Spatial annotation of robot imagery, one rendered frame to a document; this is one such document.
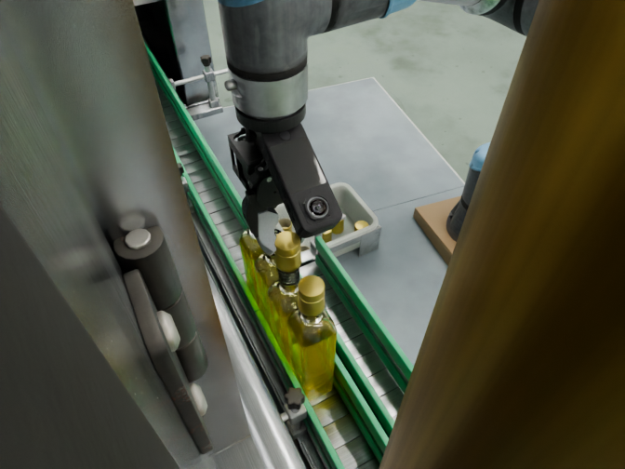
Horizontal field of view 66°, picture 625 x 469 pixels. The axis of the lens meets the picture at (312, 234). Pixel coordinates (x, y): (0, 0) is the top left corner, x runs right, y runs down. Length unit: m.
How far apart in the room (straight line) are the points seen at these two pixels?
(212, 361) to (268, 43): 0.31
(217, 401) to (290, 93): 0.32
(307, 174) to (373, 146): 1.01
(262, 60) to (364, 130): 1.12
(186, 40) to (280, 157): 1.14
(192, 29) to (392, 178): 0.74
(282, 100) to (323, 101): 1.21
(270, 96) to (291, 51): 0.04
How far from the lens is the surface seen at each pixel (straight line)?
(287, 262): 0.62
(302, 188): 0.47
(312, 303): 0.61
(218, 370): 0.17
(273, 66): 0.44
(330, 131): 1.53
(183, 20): 1.57
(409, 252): 1.20
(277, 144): 0.48
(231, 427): 0.22
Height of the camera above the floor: 1.65
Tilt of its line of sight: 48 degrees down
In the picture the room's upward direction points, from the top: straight up
